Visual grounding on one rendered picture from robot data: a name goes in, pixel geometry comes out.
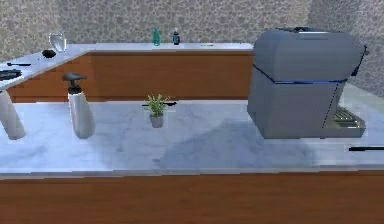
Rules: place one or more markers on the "green houseplant in grey pot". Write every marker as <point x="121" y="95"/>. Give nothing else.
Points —
<point x="156" y="106"/>

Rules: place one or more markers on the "brown wooden counter cabinet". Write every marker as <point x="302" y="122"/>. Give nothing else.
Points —
<point x="193" y="200"/>
<point x="166" y="76"/>

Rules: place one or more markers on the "small pale flat object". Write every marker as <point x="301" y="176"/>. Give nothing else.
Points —
<point x="207" y="44"/>

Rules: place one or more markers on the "dark small bottle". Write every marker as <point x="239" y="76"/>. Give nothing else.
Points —
<point x="176" y="39"/>

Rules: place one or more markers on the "green glass bottle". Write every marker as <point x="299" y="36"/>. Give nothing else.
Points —
<point x="156" y="37"/>

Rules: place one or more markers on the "grey coffee machine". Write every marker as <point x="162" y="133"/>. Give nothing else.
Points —
<point x="293" y="100"/>

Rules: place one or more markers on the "white soap dispenser black pump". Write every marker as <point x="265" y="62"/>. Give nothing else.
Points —
<point x="81" y="115"/>

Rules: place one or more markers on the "clear glass cup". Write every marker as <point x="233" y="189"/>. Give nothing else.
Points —
<point x="58" y="42"/>

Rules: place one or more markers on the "small black bowl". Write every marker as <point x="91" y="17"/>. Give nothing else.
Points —
<point x="49" y="53"/>

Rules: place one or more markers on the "thin black utensil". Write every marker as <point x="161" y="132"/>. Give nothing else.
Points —
<point x="18" y="64"/>

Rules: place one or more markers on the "white bottle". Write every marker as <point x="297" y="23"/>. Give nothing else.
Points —
<point x="10" y="118"/>

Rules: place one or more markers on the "black flat pan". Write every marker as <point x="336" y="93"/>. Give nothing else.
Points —
<point x="8" y="74"/>

